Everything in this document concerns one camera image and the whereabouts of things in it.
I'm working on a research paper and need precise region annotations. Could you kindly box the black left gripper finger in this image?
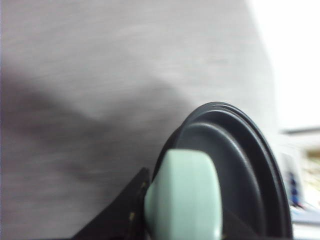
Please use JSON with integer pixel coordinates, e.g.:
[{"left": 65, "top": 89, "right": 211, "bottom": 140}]
[{"left": 72, "top": 167, "right": 150, "bottom": 240}]

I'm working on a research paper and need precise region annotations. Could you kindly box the black frying pan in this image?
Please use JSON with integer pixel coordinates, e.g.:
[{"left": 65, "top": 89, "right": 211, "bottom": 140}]
[{"left": 144, "top": 102, "right": 293, "bottom": 240}]

